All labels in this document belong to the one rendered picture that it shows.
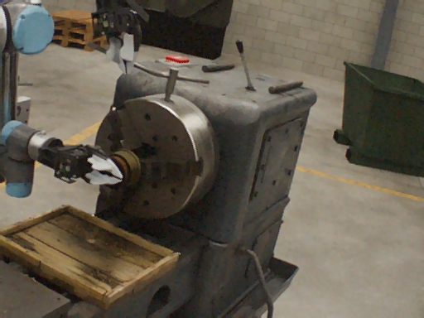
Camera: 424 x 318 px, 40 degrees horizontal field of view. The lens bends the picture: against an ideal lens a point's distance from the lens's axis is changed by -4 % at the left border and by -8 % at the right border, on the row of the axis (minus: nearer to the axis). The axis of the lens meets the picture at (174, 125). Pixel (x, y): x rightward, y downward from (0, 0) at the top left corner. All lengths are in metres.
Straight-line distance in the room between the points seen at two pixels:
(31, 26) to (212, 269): 0.83
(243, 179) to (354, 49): 9.84
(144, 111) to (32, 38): 0.34
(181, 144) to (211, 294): 0.51
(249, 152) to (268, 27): 9.87
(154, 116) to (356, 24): 9.96
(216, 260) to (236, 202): 0.18
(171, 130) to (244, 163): 0.23
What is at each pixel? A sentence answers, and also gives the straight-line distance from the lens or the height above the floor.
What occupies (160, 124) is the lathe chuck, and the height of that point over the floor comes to 1.19.
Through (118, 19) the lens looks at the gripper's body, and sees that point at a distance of 1.40.
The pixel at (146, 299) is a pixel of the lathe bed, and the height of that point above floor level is 0.79.
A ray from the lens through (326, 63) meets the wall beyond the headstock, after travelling 11.45.
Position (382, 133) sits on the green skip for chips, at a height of 0.39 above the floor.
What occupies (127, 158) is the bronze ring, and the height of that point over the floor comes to 1.12.
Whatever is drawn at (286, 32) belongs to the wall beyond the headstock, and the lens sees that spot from 11.44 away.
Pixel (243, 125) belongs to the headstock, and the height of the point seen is 1.21.
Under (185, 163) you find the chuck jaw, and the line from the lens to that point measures 1.49.
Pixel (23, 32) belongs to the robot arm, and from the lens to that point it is 1.44.
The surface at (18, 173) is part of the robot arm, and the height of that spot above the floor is 1.00.
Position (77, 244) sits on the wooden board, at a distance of 1.53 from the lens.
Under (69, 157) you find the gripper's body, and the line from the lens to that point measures 1.44.
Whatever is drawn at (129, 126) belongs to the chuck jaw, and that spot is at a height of 1.16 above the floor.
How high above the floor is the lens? 1.60
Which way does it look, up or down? 15 degrees down
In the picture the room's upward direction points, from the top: 11 degrees clockwise
